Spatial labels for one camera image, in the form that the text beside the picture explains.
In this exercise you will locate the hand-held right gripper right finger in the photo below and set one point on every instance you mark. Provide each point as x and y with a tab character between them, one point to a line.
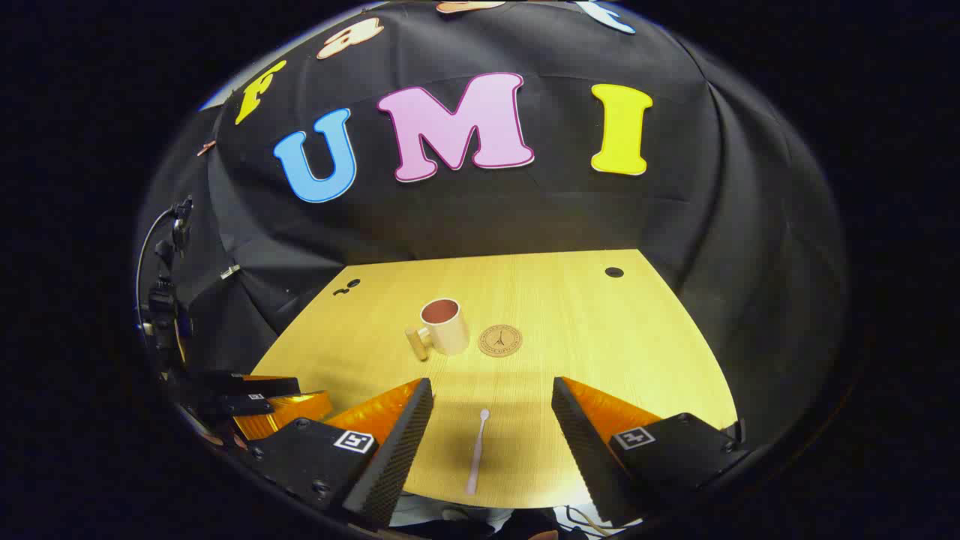
581	450

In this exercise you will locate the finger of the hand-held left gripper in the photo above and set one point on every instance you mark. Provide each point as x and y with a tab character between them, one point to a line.
247	385
285	409

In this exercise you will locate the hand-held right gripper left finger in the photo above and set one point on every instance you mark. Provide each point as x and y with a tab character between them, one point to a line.
405	442

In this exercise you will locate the pale pink toothbrush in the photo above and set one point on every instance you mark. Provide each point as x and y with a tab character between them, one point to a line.
477	454

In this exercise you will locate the beige cup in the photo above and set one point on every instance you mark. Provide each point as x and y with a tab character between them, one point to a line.
448	334

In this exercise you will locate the round brown coaster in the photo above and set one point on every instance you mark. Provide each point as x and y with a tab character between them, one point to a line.
500	340

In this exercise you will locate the wooden desktop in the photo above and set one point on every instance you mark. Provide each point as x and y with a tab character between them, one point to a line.
540	300

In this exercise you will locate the small metal clip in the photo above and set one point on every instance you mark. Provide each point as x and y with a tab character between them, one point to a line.
230	271

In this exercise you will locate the black backdrop cloth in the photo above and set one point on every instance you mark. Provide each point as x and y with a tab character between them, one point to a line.
675	210

